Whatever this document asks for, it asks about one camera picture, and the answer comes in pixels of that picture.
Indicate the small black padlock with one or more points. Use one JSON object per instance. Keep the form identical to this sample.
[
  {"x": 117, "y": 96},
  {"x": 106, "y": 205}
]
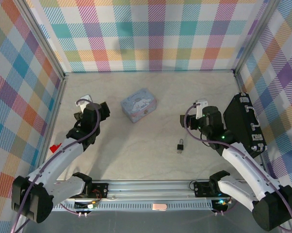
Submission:
[{"x": 180, "y": 146}]

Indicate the pastel cartoon tin box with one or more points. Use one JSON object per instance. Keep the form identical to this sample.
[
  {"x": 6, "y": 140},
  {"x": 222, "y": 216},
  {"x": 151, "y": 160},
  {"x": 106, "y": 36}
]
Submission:
[{"x": 138, "y": 104}]

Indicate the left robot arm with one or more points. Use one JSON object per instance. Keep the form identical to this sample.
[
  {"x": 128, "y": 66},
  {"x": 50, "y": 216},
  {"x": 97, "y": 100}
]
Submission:
[{"x": 51, "y": 167}]

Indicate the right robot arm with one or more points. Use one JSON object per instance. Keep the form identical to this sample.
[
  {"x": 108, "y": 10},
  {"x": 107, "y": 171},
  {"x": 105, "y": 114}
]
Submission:
[{"x": 248, "y": 165}]

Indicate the black hard carrying case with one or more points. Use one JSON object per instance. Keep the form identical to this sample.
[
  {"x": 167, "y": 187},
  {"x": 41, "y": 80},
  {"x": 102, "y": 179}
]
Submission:
[{"x": 243, "y": 121}]

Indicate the small red plastic piece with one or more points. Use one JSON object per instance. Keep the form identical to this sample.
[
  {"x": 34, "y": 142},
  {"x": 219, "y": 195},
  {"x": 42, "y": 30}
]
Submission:
[{"x": 55, "y": 148}]

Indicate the small black controller board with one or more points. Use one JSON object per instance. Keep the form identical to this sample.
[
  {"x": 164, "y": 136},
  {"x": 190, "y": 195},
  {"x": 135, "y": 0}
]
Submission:
[
  {"x": 86, "y": 205},
  {"x": 221, "y": 205}
]

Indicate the pink eraser block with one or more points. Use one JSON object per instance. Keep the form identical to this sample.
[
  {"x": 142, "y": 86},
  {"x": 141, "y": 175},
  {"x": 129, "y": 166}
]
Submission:
[{"x": 159, "y": 207}]

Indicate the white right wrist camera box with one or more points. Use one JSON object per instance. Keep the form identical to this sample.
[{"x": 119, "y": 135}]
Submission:
[{"x": 201, "y": 108}]

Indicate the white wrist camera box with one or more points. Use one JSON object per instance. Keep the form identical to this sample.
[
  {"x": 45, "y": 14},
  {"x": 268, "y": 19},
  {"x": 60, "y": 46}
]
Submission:
[
  {"x": 201, "y": 108},
  {"x": 84, "y": 102}
]

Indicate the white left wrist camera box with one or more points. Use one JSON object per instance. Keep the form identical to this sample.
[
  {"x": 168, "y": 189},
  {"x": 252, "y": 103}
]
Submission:
[{"x": 84, "y": 102}]

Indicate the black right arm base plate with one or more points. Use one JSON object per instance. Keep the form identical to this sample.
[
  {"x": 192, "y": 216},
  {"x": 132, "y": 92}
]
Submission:
[{"x": 201, "y": 189}]

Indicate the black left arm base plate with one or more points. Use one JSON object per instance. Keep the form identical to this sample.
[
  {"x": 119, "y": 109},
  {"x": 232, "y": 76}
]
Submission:
[{"x": 101, "y": 189}]

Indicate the aluminium mounting rail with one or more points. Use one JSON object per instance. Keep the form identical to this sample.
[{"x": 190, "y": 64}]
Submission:
[{"x": 148, "y": 189}]

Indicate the aluminium frame post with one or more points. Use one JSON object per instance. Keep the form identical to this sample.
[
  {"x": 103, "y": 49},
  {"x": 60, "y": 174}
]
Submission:
[
  {"x": 46, "y": 41},
  {"x": 255, "y": 36}
]

